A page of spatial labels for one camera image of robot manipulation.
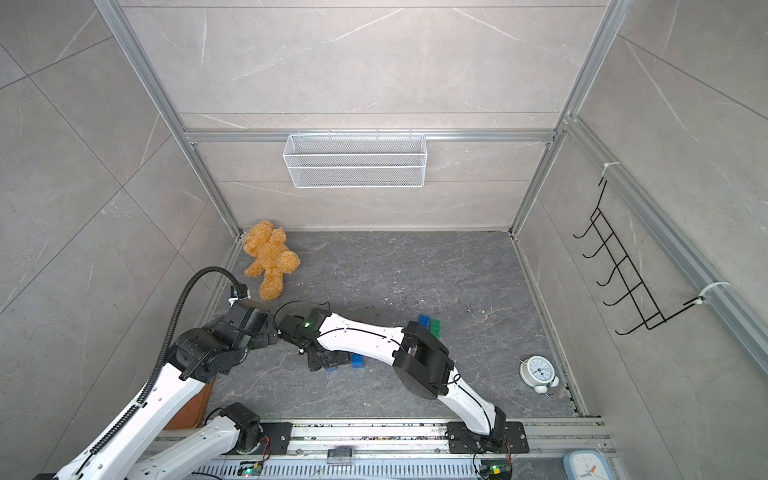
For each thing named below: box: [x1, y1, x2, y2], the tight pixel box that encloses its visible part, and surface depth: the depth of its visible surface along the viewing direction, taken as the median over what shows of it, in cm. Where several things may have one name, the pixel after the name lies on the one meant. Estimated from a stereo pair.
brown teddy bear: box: [243, 220, 301, 301], surface depth 105 cm
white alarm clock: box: [519, 355, 560, 397], surface depth 82 cm
